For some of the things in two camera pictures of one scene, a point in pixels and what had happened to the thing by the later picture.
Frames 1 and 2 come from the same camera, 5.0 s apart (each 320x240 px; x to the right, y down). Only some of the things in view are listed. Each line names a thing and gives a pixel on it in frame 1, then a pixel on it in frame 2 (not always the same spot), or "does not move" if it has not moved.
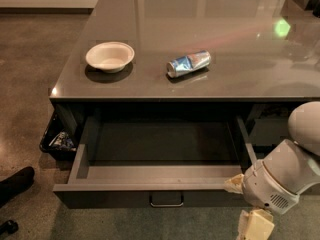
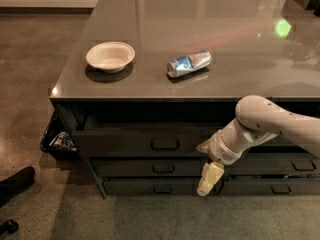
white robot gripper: [264, 188] to [220, 149]
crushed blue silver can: [187, 63] does not move
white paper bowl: [111, 57] does not move
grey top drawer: [144, 186] to [171, 139]
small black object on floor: [8, 227] does not move
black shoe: [11, 187] does not move
